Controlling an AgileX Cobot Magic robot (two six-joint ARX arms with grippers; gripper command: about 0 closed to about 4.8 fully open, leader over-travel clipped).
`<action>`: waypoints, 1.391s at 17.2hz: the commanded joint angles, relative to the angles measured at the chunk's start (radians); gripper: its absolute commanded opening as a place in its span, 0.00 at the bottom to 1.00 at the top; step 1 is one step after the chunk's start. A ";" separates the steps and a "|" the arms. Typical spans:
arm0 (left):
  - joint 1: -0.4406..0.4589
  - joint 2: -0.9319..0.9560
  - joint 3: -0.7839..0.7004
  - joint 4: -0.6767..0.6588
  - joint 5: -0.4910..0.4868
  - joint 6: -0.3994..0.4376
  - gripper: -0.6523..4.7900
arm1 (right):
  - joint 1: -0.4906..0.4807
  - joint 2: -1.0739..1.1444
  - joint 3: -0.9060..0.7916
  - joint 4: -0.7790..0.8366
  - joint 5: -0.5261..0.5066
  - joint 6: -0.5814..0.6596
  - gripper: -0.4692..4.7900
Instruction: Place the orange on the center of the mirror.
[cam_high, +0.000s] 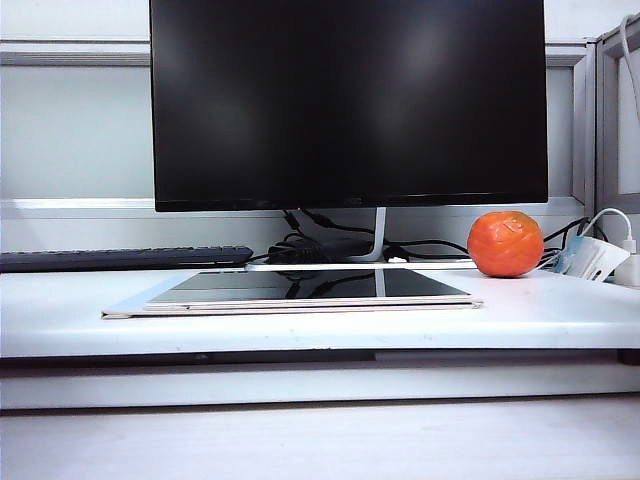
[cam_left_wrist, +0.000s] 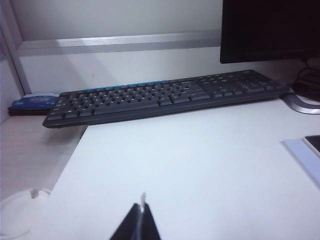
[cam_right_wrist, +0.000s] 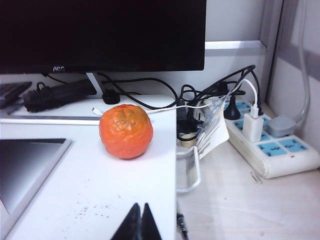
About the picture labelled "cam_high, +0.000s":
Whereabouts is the orange fruit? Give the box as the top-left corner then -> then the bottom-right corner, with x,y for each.
466,210 -> 545,279

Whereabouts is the flat rectangular mirror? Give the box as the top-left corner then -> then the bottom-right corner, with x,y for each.
100,267 -> 485,320

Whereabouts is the black power adapter brick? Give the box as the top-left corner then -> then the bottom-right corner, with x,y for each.
267,235 -> 371,264

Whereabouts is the black computer monitor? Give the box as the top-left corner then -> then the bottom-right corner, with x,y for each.
148,0 -> 550,213

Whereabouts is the dark keyboard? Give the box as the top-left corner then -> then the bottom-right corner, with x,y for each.
0,245 -> 254,274

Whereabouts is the white and blue packet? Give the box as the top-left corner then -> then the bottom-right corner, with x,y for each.
553,234 -> 632,282

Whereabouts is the white power adapter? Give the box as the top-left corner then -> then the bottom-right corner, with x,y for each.
613,241 -> 640,288

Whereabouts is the white charging cable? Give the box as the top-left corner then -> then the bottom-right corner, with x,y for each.
582,207 -> 633,249

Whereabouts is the white partition frame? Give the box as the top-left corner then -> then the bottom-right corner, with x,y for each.
544,28 -> 640,217

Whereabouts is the white hanging cable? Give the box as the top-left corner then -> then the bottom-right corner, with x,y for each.
619,13 -> 640,99

